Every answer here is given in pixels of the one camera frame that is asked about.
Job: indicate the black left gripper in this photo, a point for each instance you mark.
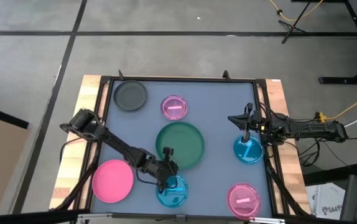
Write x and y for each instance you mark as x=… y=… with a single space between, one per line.
x=161 y=169

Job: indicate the small clear pink plate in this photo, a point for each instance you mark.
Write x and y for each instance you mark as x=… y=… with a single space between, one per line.
x=174 y=107

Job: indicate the clear blue plastic plate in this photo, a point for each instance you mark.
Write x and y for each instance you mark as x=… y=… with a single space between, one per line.
x=173 y=197
x=250 y=152

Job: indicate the large green plastic plate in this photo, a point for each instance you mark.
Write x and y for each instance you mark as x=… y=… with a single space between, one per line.
x=184 y=140

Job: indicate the small grey camera mount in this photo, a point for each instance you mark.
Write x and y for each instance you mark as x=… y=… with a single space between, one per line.
x=180 y=217

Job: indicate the white printed cardboard box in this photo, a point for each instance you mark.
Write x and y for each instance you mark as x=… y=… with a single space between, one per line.
x=326 y=200

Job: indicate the brown cardboard board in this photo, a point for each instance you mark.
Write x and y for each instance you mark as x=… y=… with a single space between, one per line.
x=1 y=161

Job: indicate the opaque pink plastic plate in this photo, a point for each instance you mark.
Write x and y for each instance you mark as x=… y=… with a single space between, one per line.
x=112 y=181

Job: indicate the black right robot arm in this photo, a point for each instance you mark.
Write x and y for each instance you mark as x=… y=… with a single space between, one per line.
x=321 y=130

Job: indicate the grey-blue table mat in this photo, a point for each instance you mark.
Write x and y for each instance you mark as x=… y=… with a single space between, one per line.
x=216 y=174

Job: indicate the black tripod stand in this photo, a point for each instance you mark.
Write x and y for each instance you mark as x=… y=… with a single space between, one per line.
x=292 y=26

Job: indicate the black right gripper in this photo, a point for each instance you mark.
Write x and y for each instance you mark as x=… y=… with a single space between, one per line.
x=254 y=121

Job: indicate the large clear pink plate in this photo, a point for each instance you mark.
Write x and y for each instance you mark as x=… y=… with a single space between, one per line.
x=243 y=200

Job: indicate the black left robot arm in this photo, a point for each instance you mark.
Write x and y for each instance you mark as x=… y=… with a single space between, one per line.
x=119 y=144

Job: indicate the dark grey plastic plate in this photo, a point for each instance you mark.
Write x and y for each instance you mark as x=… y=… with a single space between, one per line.
x=130 y=95

